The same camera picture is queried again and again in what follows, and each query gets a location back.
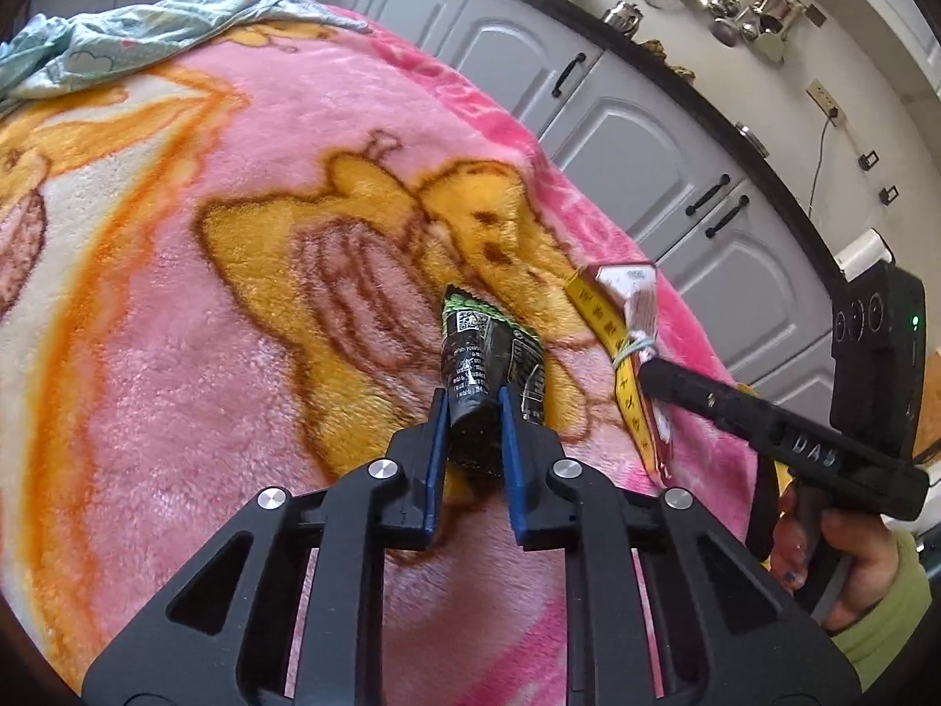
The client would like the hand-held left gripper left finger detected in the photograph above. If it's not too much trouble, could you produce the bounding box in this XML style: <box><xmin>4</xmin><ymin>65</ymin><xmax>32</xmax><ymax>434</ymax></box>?
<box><xmin>81</xmin><ymin>386</ymin><xmax>451</xmax><ymax>706</ymax></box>

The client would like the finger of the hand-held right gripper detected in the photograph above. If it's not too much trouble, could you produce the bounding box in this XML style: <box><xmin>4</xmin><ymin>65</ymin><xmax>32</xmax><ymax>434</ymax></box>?
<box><xmin>638</xmin><ymin>357</ymin><xmax>779</xmax><ymax>458</ymax></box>

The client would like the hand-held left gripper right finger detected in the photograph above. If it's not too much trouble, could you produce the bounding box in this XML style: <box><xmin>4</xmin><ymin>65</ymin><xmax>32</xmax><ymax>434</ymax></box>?
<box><xmin>498</xmin><ymin>386</ymin><xmax>861</xmax><ymax>706</ymax></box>

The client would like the black green snack wrapper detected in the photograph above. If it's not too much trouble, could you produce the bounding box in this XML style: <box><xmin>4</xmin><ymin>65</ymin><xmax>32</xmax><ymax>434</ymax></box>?
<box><xmin>439</xmin><ymin>285</ymin><xmax>549</xmax><ymax>473</ymax></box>

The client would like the yellow red paper packet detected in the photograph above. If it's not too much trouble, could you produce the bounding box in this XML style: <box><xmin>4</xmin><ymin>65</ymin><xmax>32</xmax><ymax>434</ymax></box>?
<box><xmin>565</xmin><ymin>262</ymin><xmax>675</xmax><ymax>481</ymax></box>

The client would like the person's right forearm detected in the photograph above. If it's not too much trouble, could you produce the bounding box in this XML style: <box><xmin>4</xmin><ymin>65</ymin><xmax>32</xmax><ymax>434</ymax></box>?
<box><xmin>834</xmin><ymin>529</ymin><xmax>929</xmax><ymax>675</ymax></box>

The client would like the person's right hand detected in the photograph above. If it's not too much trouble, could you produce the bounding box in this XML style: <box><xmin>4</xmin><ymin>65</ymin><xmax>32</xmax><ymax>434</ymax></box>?
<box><xmin>768</xmin><ymin>489</ymin><xmax>902</xmax><ymax>634</ymax></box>

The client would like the pink printed blanket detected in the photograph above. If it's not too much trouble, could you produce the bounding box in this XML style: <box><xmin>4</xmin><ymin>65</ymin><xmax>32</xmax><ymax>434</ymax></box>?
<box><xmin>0</xmin><ymin>0</ymin><xmax>760</xmax><ymax>706</ymax></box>

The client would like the brown lumpy food pile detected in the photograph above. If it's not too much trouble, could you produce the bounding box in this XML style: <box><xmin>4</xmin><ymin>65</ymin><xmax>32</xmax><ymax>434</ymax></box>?
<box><xmin>638</xmin><ymin>38</ymin><xmax>696</xmax><ymax>85</ymax></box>

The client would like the row of hanging metal utensils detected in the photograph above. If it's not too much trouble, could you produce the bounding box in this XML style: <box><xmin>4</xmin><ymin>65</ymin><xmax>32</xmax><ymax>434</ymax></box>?
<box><xmin>676</xmin><ymin>0</ymin><xmax>808</xmax><ymax>64</ymax></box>

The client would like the light blue cloth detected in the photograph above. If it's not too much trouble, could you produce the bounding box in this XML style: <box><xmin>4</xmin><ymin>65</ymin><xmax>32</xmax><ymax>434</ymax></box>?
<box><xmin>0</xmin><ymin>0</ymin><xmax>375</xmax><ymax>117</ymax></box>

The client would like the white power cable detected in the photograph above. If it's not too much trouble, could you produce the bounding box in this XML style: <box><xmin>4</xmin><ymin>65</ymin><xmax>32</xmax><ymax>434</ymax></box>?
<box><xmin>807</xmin><ymin>114</ymin><xmax>840</xmax><ymax>216</ymax></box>

